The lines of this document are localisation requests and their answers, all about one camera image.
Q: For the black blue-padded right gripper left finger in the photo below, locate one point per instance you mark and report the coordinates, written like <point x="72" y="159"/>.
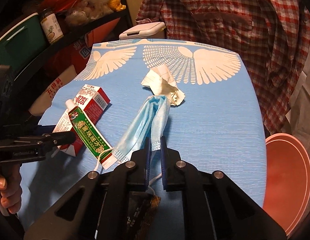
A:
<point x="96" y="207"/>

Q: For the person's left hand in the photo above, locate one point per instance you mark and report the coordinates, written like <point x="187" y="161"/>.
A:
<point x="10" y="189"/>

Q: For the clear plastic bags of food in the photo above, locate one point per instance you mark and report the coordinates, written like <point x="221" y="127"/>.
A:
<point x="86" y="11"/>

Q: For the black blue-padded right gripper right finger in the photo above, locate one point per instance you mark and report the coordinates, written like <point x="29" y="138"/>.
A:
<point x="214" y="207"/>

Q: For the blue tablecloth with white wings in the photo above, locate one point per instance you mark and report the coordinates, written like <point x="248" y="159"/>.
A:
<point x="217" y="127"/>

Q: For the red white printed bag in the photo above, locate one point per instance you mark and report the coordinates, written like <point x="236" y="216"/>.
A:
<point x="68" y="63"/>

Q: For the black metal shelf rack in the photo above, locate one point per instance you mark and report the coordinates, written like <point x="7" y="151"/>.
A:
<point x="36" y="74"/>

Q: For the red white 1928 carton box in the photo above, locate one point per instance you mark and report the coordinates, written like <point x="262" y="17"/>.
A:
<point x="93" y="100"/>

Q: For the blue surgical face mask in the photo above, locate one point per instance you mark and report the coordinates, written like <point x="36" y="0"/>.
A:
<point x="150" y="121"/>

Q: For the glass jar with label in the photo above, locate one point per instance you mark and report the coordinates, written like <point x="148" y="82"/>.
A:
<point x="50" y="26"/>

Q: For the teal plastic container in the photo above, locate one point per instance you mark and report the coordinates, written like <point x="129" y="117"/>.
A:
<point x="21" y="42"/>

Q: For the pink plastic trash bin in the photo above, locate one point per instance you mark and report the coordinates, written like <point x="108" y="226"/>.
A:
<point x="287" y="181"/>

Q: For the dark brown snack wrapper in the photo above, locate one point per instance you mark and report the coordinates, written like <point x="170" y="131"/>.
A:
<point x="142" y="209"/>

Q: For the crumpled white tissue paper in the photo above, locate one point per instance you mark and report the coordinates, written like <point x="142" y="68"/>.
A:
<point x="161" y="82"/>

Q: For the green ointment tube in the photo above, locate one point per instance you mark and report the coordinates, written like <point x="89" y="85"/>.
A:
<point x="90" y="136"/>

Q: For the red plaid shirt person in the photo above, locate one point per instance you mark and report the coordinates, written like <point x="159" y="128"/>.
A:
<point x="272" y="38"/>

